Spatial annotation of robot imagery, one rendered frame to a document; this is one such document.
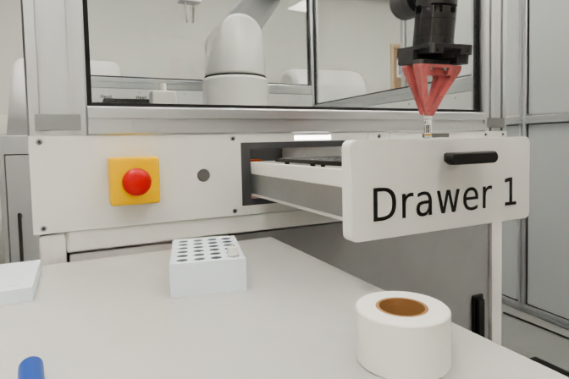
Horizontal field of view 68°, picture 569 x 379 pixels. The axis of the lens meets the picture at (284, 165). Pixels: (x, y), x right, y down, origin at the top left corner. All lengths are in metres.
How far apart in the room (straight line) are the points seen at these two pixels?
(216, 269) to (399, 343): 0.24
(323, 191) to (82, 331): 0.30
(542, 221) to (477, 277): 1.40
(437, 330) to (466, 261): 0.81
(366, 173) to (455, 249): 0.66
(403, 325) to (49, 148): 0.56
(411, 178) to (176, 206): 0.40
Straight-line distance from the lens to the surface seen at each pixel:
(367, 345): 0.34
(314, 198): 0.55
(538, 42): 2.56
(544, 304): 2.64
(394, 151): 0.48
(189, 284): 0.49
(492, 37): 1.17
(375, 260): 0.95
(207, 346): 0.38
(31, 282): 0.57
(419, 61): 0.64
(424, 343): 0.33
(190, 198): 0.73
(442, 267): 1.08
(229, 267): 0.49
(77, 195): 0.71
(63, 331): 0.46
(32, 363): 0.37
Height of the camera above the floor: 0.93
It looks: 3 degrees down
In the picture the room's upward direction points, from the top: 1 degrees counter-clockwise
